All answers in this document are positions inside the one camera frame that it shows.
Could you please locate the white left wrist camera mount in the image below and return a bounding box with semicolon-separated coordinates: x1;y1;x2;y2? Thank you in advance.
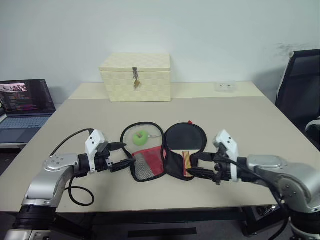
84;128;110;174

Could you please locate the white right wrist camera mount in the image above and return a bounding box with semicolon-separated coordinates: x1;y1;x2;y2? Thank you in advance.
212;129;240;184

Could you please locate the small clear plastic box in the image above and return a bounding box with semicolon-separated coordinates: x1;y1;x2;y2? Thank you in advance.
215;80;237;93

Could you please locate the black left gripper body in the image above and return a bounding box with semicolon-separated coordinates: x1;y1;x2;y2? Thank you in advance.
95;141;114;173

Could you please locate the black office chair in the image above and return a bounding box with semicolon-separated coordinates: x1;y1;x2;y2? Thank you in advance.
274;48;320;151

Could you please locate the open blue laptop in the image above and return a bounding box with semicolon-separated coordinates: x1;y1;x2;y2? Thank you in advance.
0;79;57;146

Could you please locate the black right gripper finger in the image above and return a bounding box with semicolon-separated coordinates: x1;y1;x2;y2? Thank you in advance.
192;152;217;162
185;167;216;182

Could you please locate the cream woven lidded box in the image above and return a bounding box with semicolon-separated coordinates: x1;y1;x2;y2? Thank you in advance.
99;52;173;103

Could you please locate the black table tennis paddle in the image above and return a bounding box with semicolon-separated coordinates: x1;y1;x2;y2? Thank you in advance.
165;122;204;179

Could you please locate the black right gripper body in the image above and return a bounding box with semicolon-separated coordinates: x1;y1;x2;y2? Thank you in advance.
213;146;233;186

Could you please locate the white side table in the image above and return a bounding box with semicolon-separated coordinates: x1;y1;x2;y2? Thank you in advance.
0;141;31;151

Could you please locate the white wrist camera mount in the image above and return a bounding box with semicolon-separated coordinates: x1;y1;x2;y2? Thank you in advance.
84;128;110;174
212;129;240;184

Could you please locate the green ball with cord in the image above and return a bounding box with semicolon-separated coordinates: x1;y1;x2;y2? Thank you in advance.
132;130;161;147

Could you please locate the black table frame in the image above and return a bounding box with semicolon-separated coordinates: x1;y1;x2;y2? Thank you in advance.
49;205;260;238

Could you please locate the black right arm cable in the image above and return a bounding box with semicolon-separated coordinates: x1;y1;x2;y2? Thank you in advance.
219;154;291;240

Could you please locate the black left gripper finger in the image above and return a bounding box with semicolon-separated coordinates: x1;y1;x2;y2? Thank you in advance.
108;141;128;152
109;158;138;173

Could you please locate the black zippered paddle case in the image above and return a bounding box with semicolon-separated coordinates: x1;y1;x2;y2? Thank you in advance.
119;121;209;183

